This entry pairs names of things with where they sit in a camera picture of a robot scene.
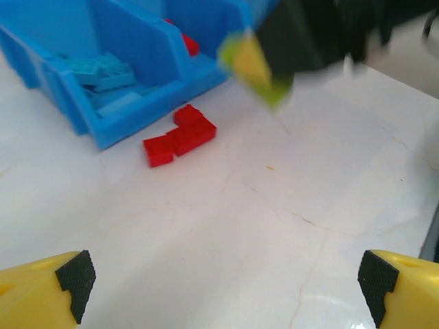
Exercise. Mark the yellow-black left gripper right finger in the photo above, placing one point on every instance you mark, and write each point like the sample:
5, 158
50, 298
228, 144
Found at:
411, 294

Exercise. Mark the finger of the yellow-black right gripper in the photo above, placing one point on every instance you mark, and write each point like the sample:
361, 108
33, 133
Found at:
274, 48

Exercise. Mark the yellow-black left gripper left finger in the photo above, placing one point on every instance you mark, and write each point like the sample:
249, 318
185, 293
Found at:
31, 294

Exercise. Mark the green lego brick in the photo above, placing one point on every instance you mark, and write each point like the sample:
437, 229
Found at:
278, 98

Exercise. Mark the blue lego brick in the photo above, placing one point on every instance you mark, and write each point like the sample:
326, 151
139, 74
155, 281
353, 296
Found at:
84, 66
116, 63

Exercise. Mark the small red lego brick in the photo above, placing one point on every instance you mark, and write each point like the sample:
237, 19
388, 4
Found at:
187, 114
157, 151

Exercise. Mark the long red lego brick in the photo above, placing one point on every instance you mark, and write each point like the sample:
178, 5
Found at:
193, 137

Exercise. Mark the blue three-compartment bin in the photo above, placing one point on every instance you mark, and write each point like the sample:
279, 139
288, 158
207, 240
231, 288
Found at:
137, 44

